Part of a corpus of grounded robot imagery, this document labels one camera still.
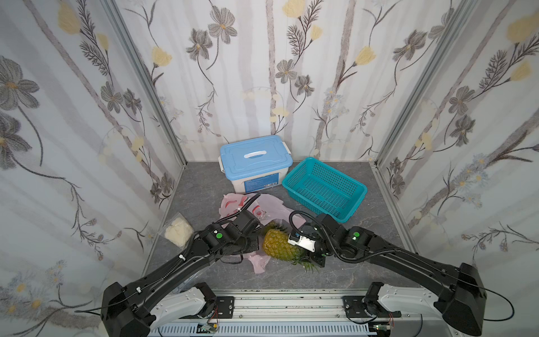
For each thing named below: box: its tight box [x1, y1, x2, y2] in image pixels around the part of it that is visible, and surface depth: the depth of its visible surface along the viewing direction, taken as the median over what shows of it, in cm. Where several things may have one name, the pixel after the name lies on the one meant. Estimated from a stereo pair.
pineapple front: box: [262, 220, 320, 274], surface depth 71 cm
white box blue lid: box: [217, 135, 294, 194], surface depth 101 cm
